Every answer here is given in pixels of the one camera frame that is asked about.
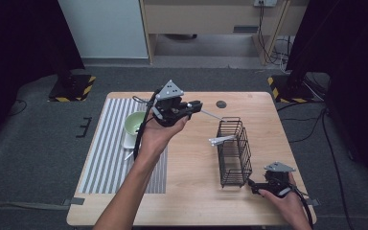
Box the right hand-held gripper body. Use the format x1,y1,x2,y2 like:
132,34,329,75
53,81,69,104
263,160,297,198

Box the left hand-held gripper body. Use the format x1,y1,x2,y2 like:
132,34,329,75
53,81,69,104
150,79,194,128

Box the black wire basket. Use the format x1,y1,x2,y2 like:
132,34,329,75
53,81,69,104
217,116,254,189

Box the person's right hand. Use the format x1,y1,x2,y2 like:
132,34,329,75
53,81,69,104
257,172,305,225

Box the person's left hand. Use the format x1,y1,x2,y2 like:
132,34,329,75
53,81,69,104
136,106,192,162

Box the green bowl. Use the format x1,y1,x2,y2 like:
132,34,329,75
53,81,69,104
124,110,148,137

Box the white square plate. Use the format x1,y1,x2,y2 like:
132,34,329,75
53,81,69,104
122,129,140,150

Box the grey striped placemat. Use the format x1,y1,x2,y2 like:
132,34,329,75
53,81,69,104
78,97,172,196

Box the light wooden desk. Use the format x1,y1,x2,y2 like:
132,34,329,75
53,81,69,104
139,0,311,67

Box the grey desk label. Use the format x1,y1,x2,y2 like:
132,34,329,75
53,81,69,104
232,25,260,34

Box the black stand with striped base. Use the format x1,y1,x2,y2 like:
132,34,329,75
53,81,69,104
47,47,97,104
266,47,316,104

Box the white panel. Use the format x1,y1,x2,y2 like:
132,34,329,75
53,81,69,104
57,0,150,60

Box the grey power strip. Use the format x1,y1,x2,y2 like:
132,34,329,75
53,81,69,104
253,0,278,9

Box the black curtain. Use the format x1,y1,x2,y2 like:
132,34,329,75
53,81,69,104
285,0,368,195
0,0,86,151

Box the grey floor strip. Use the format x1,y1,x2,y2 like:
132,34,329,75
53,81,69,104
0,200,65,213

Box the left hand-held gripper cable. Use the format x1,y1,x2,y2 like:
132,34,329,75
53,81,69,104
131,90,161,161

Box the hand-held gripper cable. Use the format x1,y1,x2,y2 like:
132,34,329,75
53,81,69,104
287,182,314,230
131,90,161,161

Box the right hand-held gripper cable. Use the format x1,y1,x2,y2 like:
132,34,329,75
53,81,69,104
287,182,314,230

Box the black floor cable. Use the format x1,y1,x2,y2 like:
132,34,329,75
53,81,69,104
276,71,357,230
7,99,29,117

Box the black power cables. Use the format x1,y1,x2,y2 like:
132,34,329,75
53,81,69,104
257,1,290,66

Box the white cables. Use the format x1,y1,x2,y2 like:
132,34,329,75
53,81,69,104
276,35,291,75

